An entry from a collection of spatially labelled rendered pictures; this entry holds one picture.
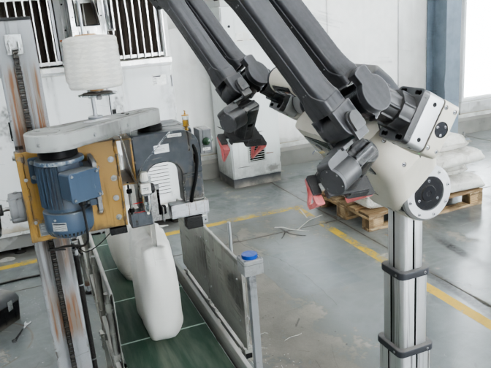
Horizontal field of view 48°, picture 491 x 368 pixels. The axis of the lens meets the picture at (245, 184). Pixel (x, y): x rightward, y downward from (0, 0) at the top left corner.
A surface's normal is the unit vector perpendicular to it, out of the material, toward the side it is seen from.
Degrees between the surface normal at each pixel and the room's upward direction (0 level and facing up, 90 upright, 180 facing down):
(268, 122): 90
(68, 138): 90
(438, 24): 90
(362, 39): 90
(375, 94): 66
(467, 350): 0
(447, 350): 0
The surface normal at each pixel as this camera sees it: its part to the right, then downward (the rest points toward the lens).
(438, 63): -0.93, 0.17
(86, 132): 0.86, 0.07
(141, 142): 0.37, 0.23
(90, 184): 0.72, 0.14
